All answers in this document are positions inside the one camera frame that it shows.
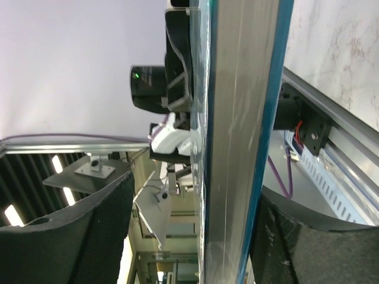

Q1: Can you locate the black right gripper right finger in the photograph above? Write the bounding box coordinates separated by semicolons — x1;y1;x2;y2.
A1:
250;191;378;283

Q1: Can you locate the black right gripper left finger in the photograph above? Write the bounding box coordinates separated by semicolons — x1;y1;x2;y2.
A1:
1;172;134;283

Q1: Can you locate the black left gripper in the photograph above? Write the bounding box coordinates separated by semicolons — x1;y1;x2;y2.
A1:
164;8;195;113

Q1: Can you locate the teal ocean cover book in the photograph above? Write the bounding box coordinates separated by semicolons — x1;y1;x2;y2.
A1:
190;1;294;283

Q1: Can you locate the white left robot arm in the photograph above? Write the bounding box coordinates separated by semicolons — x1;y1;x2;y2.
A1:
130;8;194;164

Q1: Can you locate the black monitor on stand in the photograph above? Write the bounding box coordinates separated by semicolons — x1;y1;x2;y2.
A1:
43;154;130;194

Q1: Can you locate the grey monitor on stand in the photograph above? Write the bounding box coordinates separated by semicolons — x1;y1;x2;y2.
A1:
133;170;172;250

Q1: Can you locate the white slotted cable duct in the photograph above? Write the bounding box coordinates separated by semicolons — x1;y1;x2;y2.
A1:
291;146;373;225

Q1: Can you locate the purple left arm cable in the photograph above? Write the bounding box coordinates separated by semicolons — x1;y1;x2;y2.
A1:
0;114;175;143

